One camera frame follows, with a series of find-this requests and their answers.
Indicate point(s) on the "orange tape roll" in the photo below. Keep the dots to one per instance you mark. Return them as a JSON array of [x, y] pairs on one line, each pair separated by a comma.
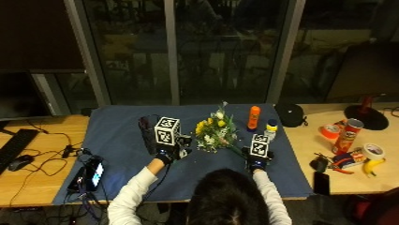
[[330, 131]]

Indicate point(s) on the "person's right hand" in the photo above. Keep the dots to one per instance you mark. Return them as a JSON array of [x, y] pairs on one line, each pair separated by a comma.
[[258, 161]]

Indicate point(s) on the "black cap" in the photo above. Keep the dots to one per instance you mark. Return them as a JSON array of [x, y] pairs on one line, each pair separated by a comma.
[[290, 115]]

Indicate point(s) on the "small bottle with yellow cap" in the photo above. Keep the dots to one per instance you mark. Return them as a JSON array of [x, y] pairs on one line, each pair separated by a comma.
[[270, 128]]

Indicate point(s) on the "small black pouch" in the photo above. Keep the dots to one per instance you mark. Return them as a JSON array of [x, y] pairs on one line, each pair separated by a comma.
[[319, 163]]

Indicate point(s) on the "black phone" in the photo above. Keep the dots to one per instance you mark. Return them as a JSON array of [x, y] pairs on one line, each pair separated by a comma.
[[321, 183]]

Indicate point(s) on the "person's left hand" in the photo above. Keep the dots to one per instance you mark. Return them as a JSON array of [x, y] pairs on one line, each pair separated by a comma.
[[169, 152]]

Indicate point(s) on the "black keyboard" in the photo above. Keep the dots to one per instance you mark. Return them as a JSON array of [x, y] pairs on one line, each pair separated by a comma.
[[15, 146]]

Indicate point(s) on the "yellow and white flower bouquet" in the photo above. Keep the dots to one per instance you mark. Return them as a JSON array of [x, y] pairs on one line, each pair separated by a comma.
[[216, 131]]

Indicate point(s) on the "monitor with red stand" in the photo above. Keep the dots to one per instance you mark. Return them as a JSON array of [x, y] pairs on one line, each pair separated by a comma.
[[367, 78]]

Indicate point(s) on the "white tape roll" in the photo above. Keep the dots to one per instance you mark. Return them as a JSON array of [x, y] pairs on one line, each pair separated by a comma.
[[373, 151]]

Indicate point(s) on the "blue and red snack box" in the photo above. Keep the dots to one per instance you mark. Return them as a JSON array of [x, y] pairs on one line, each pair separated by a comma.
[[347, 159]]

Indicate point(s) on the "red bag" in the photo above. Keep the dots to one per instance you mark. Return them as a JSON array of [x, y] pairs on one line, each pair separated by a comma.
[[374, 209]]

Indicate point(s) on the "blue table cloth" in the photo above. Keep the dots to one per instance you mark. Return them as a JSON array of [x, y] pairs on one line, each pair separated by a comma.
[[120, 137]]

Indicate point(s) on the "red chips can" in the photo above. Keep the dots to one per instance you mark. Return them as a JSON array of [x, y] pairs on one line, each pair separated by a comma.
[[347, 137]]

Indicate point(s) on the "white marker cube, large print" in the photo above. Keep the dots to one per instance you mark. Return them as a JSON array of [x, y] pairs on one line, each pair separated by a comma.
[[167, 131]]

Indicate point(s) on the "black computer mouse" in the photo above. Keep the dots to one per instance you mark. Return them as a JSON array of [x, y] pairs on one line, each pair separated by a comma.
[[20, 162]]

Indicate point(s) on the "yellow banana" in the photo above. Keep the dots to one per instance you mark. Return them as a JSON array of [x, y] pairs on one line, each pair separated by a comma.
[[373, 166]]

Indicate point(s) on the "orange bottle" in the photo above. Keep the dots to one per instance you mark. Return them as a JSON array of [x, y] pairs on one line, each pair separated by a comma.
[[253, 117]]

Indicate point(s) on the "dark monitor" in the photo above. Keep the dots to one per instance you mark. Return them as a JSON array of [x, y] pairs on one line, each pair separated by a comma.
[[20, 93]]

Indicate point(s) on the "phone with lit screen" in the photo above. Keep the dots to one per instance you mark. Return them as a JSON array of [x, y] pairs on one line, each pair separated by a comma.
[[92, 175]]

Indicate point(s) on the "white marker cube, small print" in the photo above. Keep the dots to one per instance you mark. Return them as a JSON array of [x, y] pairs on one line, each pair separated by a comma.
[[260, 146]]

